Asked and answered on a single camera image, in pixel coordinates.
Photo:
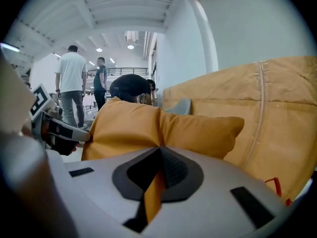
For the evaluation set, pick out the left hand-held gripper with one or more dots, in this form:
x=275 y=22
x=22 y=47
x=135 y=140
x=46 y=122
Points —
x=39 y=100

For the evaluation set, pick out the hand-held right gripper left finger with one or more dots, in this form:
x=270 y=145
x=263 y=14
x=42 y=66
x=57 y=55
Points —
x=99 y=182

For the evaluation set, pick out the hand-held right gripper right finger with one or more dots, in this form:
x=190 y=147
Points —
x=210 y=207

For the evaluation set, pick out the orange fabric pillowcase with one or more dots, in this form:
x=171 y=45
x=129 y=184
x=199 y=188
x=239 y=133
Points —
x=138 y=125

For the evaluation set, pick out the person's left hand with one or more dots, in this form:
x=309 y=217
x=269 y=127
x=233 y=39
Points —
x=62 y=146

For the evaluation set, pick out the black mezzanine railing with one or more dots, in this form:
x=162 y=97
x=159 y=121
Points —
x=123 y=71

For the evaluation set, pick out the grey chair with dark legs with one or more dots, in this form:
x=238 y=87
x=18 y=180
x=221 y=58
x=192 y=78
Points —
x=182 y=106

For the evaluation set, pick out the tall window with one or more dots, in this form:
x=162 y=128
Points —
x=154 y=66

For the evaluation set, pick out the ceiling tube light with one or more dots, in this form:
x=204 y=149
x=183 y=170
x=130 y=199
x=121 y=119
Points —
x=10 y=47

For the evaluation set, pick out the brown paper-wrapped panel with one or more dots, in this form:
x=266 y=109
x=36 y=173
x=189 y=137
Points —
x=272 y=113

